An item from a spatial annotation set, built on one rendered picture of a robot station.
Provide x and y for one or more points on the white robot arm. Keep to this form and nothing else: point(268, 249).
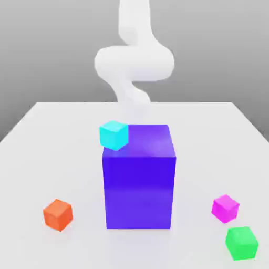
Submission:
point(134, 63)

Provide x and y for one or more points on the small cyan cube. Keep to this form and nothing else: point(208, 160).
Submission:
point(113, 135)

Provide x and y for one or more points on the small orange cube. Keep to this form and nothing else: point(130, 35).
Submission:
point(57, 215)

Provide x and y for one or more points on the small magenta cube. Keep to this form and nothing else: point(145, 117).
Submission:
point(224, 209)

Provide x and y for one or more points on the small green cube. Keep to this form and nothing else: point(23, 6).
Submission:
point(241, 243)

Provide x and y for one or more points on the large purple box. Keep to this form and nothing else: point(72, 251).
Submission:
point(138, 189)

